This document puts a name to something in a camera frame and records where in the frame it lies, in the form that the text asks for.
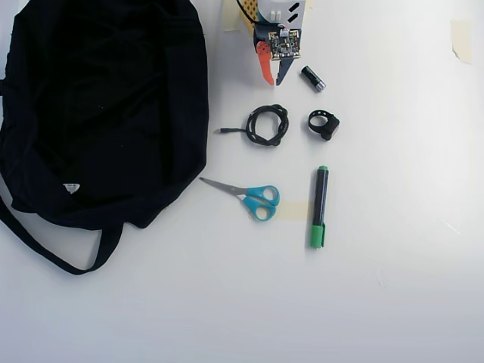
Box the black fabric bag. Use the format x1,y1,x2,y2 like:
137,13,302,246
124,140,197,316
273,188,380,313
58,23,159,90
0,0,210,276

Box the blue handled scissors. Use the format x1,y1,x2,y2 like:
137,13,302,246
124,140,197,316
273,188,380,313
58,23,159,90
198,176,281,222

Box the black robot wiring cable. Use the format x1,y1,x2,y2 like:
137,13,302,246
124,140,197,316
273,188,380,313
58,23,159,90
235,0,262,26

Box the black strap ring device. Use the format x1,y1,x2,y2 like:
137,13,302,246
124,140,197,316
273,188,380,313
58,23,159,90
306,108,341,142

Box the green black marker pen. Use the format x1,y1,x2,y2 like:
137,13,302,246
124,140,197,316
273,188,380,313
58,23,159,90
309,165,330,250

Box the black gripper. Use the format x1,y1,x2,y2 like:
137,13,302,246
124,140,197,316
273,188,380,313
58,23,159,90
252,23,304,87

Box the black braided cable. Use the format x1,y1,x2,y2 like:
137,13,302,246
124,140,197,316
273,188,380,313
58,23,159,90
215,104,291,147

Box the beige masking tape strip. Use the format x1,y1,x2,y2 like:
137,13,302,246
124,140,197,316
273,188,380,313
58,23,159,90
277,200,312,222
449,19,474,65
222,0,244,33

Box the black AA battery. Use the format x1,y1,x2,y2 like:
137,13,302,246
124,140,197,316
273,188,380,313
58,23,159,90
300,65,327,93

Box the bare camera circuit board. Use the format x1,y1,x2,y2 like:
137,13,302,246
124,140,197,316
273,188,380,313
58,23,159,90
268,29,303,63

